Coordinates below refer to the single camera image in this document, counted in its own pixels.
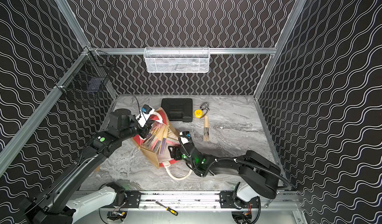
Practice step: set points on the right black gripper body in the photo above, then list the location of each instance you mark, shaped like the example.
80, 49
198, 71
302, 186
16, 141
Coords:
176, 150

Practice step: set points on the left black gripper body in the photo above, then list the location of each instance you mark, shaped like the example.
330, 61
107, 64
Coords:
145, 129

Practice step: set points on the red jute tote bag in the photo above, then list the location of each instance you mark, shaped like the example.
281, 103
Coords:
160, 160

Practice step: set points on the bamboo fan floral white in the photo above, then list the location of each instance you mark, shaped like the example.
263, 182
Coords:
206, 136

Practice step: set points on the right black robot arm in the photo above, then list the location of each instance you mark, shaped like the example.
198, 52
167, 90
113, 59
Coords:
261, 177

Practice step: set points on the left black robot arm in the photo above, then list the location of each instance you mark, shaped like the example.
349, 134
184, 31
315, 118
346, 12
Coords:
51, 205

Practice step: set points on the folding fans bundle in bag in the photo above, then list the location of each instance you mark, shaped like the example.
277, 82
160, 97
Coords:
159, 138

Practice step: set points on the black plastic tool case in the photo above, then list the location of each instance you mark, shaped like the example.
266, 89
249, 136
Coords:
178, 109

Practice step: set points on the yellow thread seal tape spool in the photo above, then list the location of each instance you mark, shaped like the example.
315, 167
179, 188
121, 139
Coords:
198, 113

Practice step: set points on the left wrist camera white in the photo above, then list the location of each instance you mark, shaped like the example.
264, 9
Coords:
144, 114

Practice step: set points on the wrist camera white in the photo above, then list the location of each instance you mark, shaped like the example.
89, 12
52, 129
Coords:
144, 114
185, 138

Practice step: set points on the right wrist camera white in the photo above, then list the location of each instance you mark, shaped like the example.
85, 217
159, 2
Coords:
185, 138

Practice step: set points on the yellow black handled screwdriver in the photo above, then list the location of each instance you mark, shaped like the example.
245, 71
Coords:
172, 211

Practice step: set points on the steel ball valve brown handle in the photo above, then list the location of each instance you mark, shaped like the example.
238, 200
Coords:
204, 107

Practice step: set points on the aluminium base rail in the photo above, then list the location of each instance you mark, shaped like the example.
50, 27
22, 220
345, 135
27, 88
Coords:
200, 201

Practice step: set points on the white wire mesh basket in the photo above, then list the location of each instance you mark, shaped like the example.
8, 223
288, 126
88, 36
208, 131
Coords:
177, 59

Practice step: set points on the black wire mesh basket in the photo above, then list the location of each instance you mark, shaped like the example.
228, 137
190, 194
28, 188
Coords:
87, 85

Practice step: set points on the aluminium frame corner post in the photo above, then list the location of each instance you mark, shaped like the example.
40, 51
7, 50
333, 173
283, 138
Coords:
288, 27

